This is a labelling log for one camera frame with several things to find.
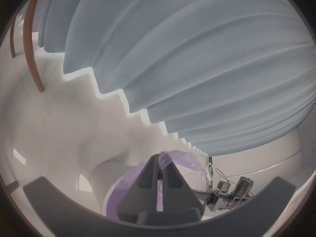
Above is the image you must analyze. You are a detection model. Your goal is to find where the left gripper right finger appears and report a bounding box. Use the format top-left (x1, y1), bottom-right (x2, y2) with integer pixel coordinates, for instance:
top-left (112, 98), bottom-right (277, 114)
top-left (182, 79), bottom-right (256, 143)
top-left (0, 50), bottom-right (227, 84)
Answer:
top-left (162, 161), bottom-right (204, 220)

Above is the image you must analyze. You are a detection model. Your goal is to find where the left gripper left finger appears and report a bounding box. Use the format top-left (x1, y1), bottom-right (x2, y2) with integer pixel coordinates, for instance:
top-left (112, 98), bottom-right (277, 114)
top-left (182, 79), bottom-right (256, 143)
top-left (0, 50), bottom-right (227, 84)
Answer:
top-left (116, 154), bottom-right (159, 224)

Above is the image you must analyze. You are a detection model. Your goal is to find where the purple plastic bag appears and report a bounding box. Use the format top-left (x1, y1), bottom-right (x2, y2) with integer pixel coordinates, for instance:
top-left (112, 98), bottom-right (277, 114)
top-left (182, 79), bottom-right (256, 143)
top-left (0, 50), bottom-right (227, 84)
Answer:
top-left (106, 150), bottom-right (213, 219)

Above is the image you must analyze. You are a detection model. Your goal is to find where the white trash bin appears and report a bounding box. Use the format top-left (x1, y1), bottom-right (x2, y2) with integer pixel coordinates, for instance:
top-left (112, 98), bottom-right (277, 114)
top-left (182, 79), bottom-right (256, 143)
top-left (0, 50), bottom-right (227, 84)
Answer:
top-left (90, 160), bottom-right (142, 215)

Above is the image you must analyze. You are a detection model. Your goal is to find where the blue-green curtain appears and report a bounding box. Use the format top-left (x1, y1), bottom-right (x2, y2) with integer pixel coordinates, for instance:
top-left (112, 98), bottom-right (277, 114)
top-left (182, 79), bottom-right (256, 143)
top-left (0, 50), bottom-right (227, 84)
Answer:
top-left (32, 0), bottom-right (316, 157)

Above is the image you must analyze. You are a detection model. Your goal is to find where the white cushioned wooden chair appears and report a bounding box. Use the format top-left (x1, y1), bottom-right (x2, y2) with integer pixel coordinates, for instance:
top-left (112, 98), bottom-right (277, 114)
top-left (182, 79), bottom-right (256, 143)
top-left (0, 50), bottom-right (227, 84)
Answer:
top-left (6, 0), bottom-right (46, 194)

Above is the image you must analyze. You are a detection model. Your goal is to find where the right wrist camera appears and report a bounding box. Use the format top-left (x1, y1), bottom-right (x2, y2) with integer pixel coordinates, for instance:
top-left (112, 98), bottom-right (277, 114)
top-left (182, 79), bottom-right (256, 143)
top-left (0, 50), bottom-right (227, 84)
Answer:
top-left (217, 181), bottom-right (231, 195)

